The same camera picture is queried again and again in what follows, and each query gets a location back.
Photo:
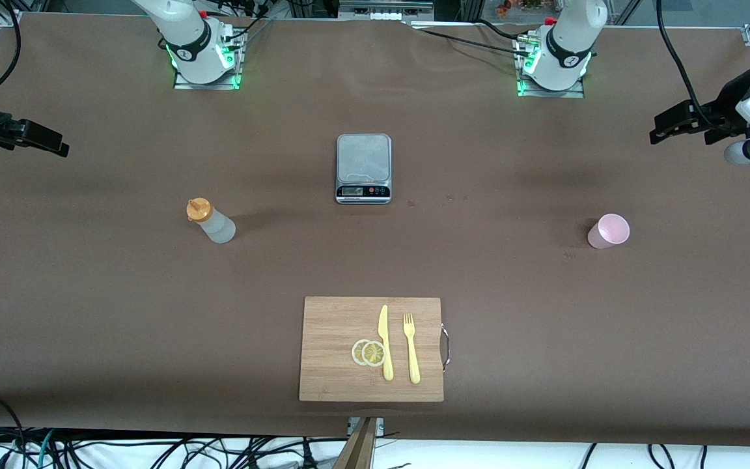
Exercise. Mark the silver digital kitchen scale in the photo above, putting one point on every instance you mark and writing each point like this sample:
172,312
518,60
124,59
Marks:
363,159

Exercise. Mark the lemon slice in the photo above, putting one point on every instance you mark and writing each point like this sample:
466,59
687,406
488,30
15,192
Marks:
374,354
355,352

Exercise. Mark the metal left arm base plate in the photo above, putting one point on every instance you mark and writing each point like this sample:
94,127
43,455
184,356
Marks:
551,94

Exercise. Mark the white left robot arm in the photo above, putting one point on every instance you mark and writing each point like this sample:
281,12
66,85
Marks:
567,39

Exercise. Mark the pink plastic cup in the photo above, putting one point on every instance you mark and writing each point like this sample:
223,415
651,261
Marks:
608,231

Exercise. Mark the wooden post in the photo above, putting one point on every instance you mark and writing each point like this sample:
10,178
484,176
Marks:
359,453

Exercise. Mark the wooden cutting board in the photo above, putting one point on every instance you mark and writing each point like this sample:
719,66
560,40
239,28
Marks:
329,352

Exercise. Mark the metal bracket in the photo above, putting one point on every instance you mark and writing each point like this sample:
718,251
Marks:
351,426

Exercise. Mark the yellow plastic knife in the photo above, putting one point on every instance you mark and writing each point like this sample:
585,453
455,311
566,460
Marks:
385,345

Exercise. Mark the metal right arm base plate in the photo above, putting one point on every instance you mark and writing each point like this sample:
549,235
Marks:
206,86

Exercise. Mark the white power strip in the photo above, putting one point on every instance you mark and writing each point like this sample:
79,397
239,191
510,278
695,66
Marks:
388,13

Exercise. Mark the clear sauce bottle orange cap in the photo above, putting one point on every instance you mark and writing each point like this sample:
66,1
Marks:
219,228

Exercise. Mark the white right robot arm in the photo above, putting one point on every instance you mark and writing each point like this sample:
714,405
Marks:
186,39

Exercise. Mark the yellow plastic fork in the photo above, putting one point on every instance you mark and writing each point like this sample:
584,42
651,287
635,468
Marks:
412,352

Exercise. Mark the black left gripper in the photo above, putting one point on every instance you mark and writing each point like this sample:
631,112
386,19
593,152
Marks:
721,112

